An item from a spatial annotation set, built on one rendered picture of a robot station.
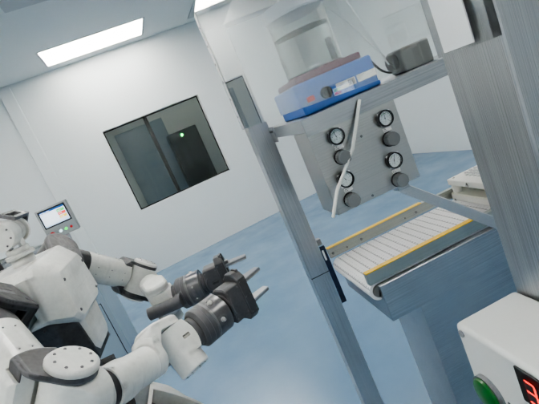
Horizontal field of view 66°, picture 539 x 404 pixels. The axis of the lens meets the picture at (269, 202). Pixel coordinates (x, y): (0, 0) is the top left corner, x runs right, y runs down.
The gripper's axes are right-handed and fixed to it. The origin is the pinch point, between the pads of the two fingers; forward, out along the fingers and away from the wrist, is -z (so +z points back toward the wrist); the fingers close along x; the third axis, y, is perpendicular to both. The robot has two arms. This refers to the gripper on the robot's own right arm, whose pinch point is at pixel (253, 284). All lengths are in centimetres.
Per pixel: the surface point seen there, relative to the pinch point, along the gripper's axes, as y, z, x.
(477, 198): 29, -64, 10
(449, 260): 29.1, -37.4, 15.3
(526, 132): 71, 24, -28
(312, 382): -81, -61, 101
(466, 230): 33, -43, 10
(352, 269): 6.2, -27.7, 12.3
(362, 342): -70, -96, 101
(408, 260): 23.7, -28.8, 10.4
